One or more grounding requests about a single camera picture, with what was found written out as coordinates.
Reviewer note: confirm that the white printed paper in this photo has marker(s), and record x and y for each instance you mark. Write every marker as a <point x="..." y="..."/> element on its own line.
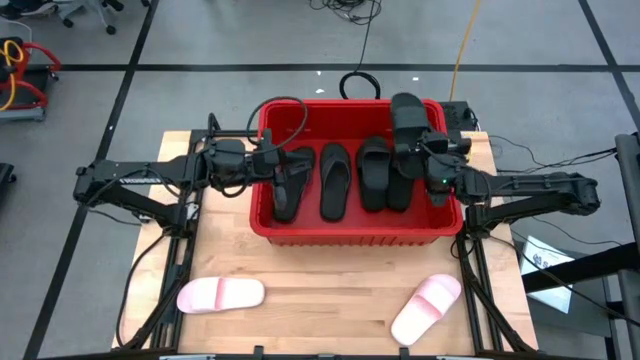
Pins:
<point x="550" y="247"/>

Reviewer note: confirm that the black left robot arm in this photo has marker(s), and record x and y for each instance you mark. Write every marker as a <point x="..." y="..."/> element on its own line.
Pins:
<point x="125" y="177"/>

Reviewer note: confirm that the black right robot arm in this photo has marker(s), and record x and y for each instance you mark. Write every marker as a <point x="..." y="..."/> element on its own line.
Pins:
<point x="525" y="185"/>

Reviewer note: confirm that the black beam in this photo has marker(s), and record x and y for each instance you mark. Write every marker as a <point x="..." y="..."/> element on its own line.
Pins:
<point x="590" y="265"/>

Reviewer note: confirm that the office chair base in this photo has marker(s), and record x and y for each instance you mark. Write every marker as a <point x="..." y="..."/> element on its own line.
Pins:
<point x="102" y="19"/>

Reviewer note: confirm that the black rubber slide sandal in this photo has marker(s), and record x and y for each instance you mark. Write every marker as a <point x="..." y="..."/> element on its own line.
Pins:
<point x="400" y="197"/>
<point x="374" y="190"/>
<point x="410" y="115"/>

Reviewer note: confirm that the large red plastic bin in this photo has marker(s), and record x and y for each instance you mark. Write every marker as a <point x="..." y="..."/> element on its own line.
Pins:
<point x="430" y="215"/>

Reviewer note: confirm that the black metal rig frame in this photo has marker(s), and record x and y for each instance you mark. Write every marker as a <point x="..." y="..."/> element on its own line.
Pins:
<point x="188" y="260"/>

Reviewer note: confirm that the black power strip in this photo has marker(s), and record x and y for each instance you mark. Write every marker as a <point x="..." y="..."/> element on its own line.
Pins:
<point x="455" y="117"/>

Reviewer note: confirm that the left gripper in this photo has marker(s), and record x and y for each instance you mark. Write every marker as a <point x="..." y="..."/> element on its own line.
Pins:
<point x="265" y="160"/>

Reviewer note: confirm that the black table clamp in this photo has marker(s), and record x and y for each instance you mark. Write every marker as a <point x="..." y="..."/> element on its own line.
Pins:
<point x="404" y="352"/>
<point x="258" y="351"/>

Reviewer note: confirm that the red metal cart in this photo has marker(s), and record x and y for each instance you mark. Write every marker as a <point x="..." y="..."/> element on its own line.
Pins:
<point x="44" y="51"/>

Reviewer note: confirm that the black caster base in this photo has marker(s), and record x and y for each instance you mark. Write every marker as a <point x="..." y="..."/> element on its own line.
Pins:
<point x="5" y="175"/>

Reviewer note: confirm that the pink slide sandal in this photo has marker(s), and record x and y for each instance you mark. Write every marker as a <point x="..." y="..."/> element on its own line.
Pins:
<point x="425" y="310"/>
<point x="220" y="295"/>

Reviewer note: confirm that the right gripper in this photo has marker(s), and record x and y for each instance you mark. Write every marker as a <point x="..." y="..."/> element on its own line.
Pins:
<point x="445" y="150"/>

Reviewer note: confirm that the grey metal post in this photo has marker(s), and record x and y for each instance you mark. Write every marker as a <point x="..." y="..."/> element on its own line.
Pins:
<point x="629" y="200"/>

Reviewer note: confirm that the black flip-flop white stripe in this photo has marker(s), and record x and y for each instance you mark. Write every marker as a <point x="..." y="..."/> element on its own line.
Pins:
<point x="335" y="195"/>
<point x="300" y="195"/>

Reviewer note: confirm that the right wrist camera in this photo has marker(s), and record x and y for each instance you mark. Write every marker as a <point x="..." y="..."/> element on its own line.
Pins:
<point x="440" y="192"/>

